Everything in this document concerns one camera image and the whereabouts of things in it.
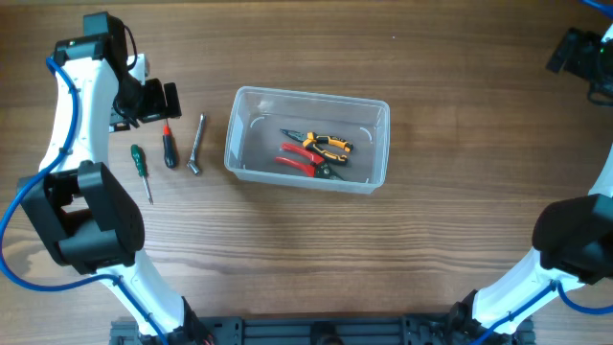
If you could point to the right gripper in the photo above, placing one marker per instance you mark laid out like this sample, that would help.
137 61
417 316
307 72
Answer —
558 53

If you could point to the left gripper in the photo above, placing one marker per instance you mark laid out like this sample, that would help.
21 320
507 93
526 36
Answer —
170 100

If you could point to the orange black needle-nose pliers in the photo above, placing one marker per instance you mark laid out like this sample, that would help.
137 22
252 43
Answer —
314 142

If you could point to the red handle wire stripper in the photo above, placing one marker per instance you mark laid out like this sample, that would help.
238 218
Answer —
316 167

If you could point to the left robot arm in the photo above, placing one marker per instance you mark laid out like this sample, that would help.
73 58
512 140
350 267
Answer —
78 208

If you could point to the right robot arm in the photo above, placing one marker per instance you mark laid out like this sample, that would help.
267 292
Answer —
572 238

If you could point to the clear plastic container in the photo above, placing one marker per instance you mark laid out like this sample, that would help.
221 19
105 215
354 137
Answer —
254 139

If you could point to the black red screwdriver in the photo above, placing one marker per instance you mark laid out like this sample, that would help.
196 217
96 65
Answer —
170 154

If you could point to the silver socket wrench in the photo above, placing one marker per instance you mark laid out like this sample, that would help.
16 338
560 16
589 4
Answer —
192 162

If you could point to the green handle screwdriver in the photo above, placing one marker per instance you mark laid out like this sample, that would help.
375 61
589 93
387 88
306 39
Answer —
138 157

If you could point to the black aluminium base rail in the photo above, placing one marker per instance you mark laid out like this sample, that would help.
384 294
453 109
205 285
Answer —
411 329

